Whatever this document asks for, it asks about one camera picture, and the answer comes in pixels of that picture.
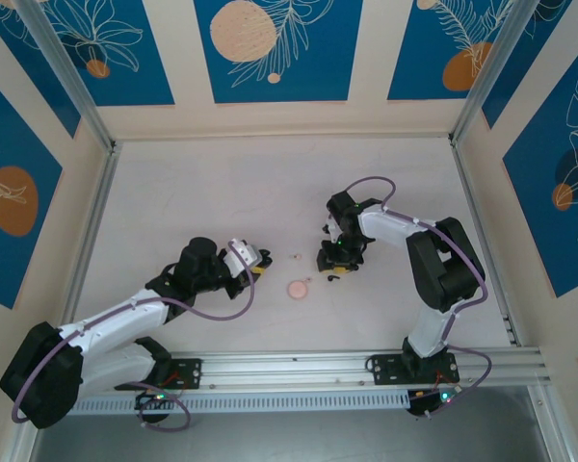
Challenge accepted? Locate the grey slotted cable duct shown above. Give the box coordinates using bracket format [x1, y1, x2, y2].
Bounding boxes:
[69, 389, 411, 416]

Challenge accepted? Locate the pink round charging case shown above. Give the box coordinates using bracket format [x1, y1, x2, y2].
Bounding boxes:
[286, 279, 311, 301]

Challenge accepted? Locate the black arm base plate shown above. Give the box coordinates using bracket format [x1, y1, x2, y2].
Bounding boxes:
[367, 353, 461, 387]
[114, 358, 202, 391]

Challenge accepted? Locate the aluminium table side rail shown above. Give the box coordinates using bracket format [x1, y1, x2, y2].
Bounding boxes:
[450, 137, 578, 462]
[0, 143, 122, 462]

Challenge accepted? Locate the small circuit board green light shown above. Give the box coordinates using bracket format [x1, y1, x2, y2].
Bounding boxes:
[408, 387, 459, 415]
[134, 390, 168, 410]

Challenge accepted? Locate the aluminium frame upright post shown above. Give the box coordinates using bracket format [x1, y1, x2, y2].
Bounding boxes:
[16, 0, 121, 155]
[448, 0, 536, 145]

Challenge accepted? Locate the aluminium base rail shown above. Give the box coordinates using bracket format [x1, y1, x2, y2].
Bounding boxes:
[115, 349, 545, 394]

